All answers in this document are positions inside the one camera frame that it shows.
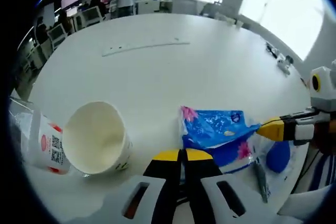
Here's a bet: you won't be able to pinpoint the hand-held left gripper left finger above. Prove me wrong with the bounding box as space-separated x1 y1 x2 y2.
103 149 182 224

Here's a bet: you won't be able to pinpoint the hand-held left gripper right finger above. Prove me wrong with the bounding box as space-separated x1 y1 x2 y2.
183 148 281 224

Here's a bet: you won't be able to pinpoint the blue mouse pad packet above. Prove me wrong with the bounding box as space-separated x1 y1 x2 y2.
250 140 308 205

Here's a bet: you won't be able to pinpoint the blue tissue packet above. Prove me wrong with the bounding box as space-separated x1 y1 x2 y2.
179 105 263 175

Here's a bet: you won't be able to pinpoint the white paper cup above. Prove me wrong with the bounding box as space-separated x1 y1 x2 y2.
62 100 134 179

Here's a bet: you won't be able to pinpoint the clear water bottle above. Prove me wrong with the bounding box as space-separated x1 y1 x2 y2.
8 97 72 175

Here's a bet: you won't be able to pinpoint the small white items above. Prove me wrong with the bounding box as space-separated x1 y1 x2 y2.
225 16 244 28

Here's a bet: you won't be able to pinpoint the dark grey slim stick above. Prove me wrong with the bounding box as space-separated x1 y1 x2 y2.
253 161 269 204

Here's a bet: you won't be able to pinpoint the person's white garment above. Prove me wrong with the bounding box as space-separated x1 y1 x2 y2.
277 186 336 220

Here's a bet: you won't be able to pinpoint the white table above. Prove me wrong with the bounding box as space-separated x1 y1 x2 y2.
23 13 312 222

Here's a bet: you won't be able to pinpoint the white cabinet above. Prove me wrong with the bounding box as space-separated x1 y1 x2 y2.
136 0 174 15

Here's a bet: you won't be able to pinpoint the white office chair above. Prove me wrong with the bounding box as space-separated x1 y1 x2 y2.
47 23 66 49
78 7 102 27

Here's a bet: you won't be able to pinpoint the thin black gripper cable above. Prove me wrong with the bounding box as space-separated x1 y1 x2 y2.
295 150 321 193

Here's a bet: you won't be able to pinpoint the black cable bundle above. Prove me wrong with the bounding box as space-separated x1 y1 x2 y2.
265 41 279 58

